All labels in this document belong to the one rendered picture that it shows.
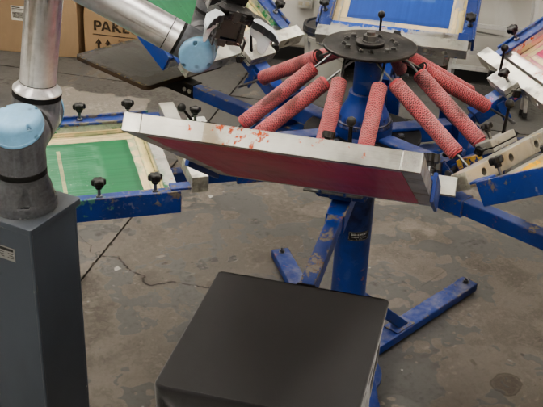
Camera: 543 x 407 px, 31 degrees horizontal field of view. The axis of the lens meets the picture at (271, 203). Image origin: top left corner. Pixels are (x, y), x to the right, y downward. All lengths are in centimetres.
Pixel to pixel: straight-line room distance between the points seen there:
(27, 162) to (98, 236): 236
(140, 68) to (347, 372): 199
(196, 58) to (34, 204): 52
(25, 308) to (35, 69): 57
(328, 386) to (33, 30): 103
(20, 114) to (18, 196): 19
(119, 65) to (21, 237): 172
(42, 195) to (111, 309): 183
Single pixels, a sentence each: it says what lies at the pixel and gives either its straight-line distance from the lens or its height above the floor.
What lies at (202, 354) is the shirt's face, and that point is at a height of 95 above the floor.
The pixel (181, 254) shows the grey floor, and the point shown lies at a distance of 440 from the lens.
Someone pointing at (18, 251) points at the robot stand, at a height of 112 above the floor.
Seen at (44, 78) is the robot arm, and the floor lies 148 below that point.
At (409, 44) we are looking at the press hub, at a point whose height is 131.
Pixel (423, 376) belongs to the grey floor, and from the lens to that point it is 377.
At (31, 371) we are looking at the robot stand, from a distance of 250.
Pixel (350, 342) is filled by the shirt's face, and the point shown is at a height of 95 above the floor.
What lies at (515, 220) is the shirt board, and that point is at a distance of 295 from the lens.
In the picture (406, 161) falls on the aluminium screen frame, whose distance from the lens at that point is 178.
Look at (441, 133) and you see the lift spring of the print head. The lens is 291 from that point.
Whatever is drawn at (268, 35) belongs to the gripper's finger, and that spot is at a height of 168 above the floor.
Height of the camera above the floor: 231
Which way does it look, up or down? 28 degrees down
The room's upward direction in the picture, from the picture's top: 2 degrees clockwise
